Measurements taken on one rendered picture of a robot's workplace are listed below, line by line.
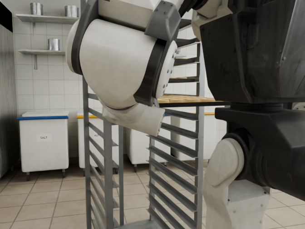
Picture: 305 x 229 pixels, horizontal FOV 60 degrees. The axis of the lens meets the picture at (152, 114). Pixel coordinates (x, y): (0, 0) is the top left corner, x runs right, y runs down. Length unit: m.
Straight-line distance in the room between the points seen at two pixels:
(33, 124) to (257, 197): 2.85
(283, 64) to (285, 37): 0.05
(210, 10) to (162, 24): 0.28
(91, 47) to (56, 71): 3.58
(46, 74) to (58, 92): 0.29
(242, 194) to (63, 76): 3.41
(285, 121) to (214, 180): 0.22
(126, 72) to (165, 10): 0.09
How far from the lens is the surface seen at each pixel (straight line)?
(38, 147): 3.35
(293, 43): 0.51
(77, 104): 3.90
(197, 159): 1.32
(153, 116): 0.56
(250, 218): 0.76
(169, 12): 0.35
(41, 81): 3.94
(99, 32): 0.34
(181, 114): 1.41
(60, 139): 3.31
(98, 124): 3.26
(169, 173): 1.62
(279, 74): 0.51
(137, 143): 3.36
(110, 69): 0.33
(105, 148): 1.12
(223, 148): 0.63
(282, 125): 0.56
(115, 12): 0.36
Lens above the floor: 1.11
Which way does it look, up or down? 6 degrees down
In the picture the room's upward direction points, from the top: straight up
